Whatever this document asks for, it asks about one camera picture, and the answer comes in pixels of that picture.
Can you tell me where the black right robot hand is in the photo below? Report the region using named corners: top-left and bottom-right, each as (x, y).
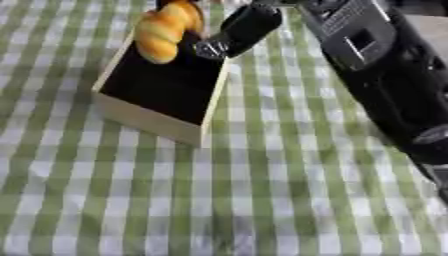
top-left (154, 0), bottom-right (301, 60)

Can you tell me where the yellow toy bread loaf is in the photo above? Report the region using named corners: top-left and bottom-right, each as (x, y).
top-left (133, 0), bottom-right (207, 65)

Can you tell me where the tan cardboard box black inside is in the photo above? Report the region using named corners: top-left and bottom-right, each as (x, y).
top-left (89, 29), bottom-right (233, 148)

